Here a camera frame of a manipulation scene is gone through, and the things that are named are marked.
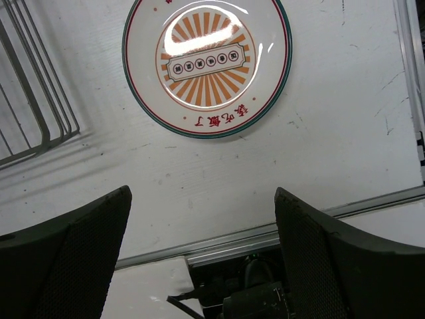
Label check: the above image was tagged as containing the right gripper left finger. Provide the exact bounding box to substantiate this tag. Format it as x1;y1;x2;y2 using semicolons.
1;185;132;318

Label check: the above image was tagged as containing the wire dish rack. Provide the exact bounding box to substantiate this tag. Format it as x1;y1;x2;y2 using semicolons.
1;1;80;169

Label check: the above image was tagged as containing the white plate red pattern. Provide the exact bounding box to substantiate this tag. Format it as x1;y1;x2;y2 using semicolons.
122;1;293;139

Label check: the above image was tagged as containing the right aluminium rail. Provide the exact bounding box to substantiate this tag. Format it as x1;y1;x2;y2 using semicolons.
393;1;424;177

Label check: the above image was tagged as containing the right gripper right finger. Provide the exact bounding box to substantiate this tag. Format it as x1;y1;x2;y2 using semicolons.
274;187;424;318

